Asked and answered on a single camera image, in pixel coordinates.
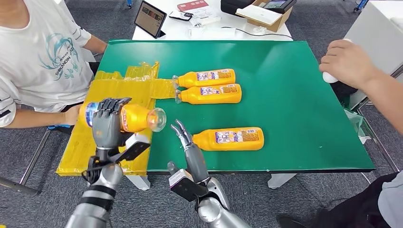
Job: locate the person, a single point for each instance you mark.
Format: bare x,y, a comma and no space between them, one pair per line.
346,63
37,56

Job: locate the clear plastic packet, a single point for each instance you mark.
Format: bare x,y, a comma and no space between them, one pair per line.
204,17

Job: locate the clear plastic bag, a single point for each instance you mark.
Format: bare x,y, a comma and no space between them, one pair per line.
355,124

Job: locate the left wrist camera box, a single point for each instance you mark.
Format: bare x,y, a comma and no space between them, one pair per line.
135,149

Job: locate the black tablet on stand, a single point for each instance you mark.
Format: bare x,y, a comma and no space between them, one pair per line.
150,18

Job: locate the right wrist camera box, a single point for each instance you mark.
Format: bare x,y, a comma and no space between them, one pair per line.
187,187

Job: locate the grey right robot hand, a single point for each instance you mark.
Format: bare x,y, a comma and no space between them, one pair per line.
196,163

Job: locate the red booklet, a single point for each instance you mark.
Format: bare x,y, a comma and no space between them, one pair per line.
192,5

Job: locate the green table board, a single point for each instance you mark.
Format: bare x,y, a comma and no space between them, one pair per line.
283,110

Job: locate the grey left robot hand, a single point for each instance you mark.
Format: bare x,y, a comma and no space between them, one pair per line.
105,129

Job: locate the white rounded device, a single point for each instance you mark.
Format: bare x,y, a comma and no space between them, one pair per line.
329,78

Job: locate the yellow taped cardboard sheet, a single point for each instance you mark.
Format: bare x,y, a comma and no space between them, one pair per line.
110,91

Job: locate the grey metal tube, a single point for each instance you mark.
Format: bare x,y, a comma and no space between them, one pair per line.
19,185

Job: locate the orange detergent bottle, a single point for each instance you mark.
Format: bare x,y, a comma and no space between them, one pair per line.
135,118
204,140
190,79
193,94

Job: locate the black device with screen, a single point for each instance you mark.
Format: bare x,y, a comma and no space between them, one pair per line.
278,4

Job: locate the white sheet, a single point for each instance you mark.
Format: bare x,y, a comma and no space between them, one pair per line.
258,14

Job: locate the white cabinet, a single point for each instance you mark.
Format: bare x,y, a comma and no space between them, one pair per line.
377,37

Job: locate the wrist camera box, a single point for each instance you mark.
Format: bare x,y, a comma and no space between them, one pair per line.
187,187
135,149

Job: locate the blue metal frame foot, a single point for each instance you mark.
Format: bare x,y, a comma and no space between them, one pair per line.
361,4
129,3

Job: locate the metal table frame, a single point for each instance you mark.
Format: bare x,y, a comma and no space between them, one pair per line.
379,141

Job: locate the white table leg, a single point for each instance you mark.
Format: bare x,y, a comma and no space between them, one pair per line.
138,182
280,181

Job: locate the black phone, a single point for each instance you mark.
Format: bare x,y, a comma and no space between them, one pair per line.
178,15

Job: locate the brown cardboard box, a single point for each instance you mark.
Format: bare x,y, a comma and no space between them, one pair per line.
280,22

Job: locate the black case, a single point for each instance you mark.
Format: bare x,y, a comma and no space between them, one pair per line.
234,6

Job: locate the black backpack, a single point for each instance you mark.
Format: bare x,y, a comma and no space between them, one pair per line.
343,91

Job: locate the metal-legged stool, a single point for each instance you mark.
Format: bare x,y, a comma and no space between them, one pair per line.
34,155

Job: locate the white table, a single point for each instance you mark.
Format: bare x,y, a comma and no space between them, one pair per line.
173,31

